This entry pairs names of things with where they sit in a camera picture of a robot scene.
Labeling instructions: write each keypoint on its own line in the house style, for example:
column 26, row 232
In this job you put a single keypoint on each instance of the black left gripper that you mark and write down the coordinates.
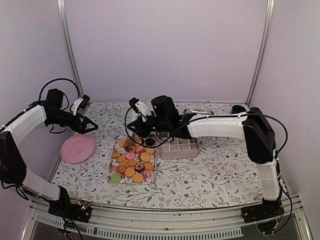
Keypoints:
column 81, row 129

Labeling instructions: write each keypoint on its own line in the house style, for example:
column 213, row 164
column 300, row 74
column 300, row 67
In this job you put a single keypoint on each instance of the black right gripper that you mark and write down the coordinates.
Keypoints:
column 141, row 131

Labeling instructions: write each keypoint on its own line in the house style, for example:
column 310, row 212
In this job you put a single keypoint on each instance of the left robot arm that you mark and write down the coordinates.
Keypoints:
column 14, row 172

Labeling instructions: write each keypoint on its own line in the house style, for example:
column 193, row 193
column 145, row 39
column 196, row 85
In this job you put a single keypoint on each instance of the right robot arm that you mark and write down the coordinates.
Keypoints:
column 252, row 126

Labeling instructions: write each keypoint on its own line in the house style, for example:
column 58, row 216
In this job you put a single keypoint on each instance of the black sandwich cookie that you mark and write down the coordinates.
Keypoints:
column 149, row 142

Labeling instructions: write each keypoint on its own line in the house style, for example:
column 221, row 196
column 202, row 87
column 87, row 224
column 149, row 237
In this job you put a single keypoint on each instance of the pink round plate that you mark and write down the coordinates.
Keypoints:
column 77, row 148

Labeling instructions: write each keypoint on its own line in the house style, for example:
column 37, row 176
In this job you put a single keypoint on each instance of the pink sandwich cookie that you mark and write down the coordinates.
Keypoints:
column 131, row 156

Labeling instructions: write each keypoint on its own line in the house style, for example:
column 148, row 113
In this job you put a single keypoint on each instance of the floral rectangular tray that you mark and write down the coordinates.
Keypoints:
column 143, row 154

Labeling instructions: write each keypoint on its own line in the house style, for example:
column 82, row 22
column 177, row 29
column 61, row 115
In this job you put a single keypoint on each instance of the pink tin with white dividers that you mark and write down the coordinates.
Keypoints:
column 178, row 148

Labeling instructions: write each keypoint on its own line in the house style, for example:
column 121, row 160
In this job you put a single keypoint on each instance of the chocolate sprinkle donut cookie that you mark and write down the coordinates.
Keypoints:
column 139, row 167

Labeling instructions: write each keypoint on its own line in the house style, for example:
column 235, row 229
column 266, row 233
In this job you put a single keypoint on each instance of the swirl butter cookie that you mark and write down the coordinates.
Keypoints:
column 120, row 169

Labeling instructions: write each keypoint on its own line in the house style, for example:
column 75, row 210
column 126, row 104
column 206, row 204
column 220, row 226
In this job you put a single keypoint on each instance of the clear tin lid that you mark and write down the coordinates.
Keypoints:
column 198, row 111

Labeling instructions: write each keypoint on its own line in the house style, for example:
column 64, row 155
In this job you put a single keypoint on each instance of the yellow dotted round biscuit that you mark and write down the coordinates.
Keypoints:
column 138, row 178

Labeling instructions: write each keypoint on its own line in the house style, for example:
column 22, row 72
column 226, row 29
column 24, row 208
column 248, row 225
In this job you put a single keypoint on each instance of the green sandwich cookie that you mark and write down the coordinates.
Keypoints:
column 116, row 177

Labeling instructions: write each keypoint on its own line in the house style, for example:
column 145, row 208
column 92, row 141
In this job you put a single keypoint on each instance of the dark blue mug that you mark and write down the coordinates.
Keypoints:
column 238, row 110

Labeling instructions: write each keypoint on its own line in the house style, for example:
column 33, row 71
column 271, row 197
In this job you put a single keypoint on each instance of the floral patterned tablecloth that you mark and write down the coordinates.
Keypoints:
column 221, row 175

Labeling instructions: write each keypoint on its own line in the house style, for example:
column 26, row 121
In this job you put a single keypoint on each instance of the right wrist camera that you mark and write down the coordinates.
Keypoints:
column 140, row 107

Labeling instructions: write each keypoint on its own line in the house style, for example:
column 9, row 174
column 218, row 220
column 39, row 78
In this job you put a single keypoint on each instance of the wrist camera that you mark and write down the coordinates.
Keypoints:
column 80, row 104
column 140, row 107

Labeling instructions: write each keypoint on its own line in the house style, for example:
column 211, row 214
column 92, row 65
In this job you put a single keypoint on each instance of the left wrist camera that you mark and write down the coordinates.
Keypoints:
column 80, row 104

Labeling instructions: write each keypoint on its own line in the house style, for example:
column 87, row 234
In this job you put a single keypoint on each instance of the aluminium front rail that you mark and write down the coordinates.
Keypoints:
column 110, row 222

